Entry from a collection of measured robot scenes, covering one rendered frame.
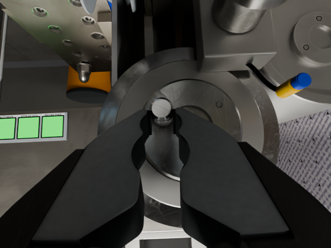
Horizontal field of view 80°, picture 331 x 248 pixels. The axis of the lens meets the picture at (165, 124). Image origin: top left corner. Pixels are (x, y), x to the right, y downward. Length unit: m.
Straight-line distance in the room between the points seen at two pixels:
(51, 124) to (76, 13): 0.28
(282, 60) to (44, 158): 0.52
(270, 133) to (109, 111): 0.13
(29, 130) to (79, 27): 0.29
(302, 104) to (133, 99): 0.14
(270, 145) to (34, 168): 0.52
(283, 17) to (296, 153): 0.21
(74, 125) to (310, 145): 0.48
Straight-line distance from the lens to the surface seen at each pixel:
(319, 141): 0.32
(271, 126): 0.18
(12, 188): 0.62
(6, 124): 0.63
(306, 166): 0.35
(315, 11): 0.25
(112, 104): 0.17
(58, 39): 0.48
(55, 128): 0.56
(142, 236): 0.53
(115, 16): 0.21
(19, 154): 0.61
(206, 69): 0.16
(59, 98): 2.81
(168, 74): 0.16
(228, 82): 0.17
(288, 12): 0.23
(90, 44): 0.48
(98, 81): 1.98
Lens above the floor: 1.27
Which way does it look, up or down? 9 degrees down
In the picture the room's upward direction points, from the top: 177 degrees clockwise
